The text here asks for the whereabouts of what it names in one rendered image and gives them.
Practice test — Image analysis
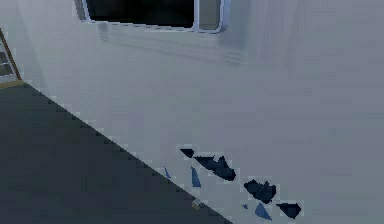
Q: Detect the white framed window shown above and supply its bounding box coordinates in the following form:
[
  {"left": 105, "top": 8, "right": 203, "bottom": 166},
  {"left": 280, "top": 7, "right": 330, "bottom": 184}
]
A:
[{"left": 73, "top": 0, "right": 232, "bottom": 34}]

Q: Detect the dark blue shard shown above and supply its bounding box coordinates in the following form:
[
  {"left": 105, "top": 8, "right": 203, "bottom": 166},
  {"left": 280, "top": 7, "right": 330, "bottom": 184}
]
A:
[
  {"left": 193, "top": 155, "right": 237, "bottom": 182},
  {"left": 276, "top": 202, "right": 302, "bottom": 220},
  {"left": 243, "top": 179, "right": 277, "bottom": 205},
  {"left": 179, "top": 148, "right": 195, "bottom": 159}
]

